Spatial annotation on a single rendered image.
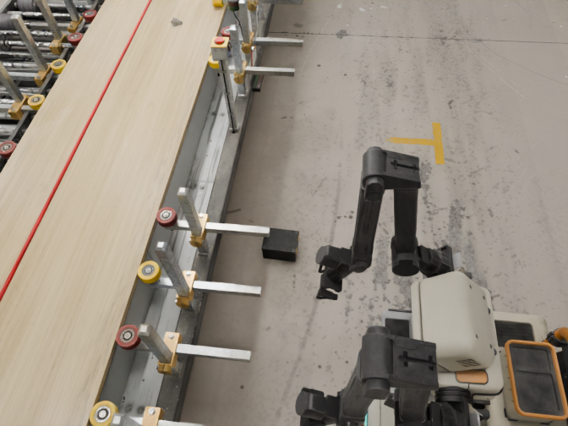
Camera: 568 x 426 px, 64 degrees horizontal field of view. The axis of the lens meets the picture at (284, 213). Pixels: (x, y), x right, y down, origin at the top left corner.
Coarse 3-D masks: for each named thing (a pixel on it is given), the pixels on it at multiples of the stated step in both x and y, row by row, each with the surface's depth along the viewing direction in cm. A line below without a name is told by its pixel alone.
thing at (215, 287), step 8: (160, 280) 176; (168, 280) 176; (200, 288) 174; (208, 288) 174; (216, 288) 174; (224, 288) 173; (232, 288) 173; (240, 288) 173; (248, 288) 173; (256, 288) 173; (256, 296) 174
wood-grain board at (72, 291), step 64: (128, 0) 276; (192, 0) 274; (128, 64) 241; (192, 64) 239; (64, 128) 215; (128, 128) 213; (0, 192) 194; (64, 192) 193; (128, 192) 192; (0, 256) 176; (64, 256) 175; (128, 256) 174; (0, 320) 161; (64, 320) 160; (0, 384) 148; (64, 384) 147
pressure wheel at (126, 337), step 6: (120, 330) 156; (126, 330) 156; (132, 330) 156; (138, 330) 156; (120, 336) 155; (126, 336) 155; (132, 336) 155; (138, 336) 155; (120, 342) 154; (126, 342) 154; (132, 342) 154; (138, 342) 156; (126, 348) 154; (132, 348) 155
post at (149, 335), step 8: (144, 328) 135; (152, 328) 138; (144, 336) 136; (152, 336) 138; (160, 336) 145; (152, 344) 141; (160, 344) 145; (152, 352) 149; (160, 352) 148; (168, 352) 154; (160, 360) 155; (168, 360) 155; (176, 368) 164
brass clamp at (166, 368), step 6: (168, 336) 162; (180, 336) 164; (168, 342) 160; (174, 342) 160; (180, 342) 164; (174, 348) 159; (174, 354) 158; (174, 360) 159; (156, 366) 158; (162, 366) 156; (168, 366) 156; (174, 366) 159; (162, 372) 157; (168, 372) 156
